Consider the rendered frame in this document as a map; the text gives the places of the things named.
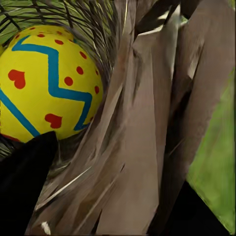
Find wicker basket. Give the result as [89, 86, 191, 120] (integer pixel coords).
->
[0, 0, 236, 236]

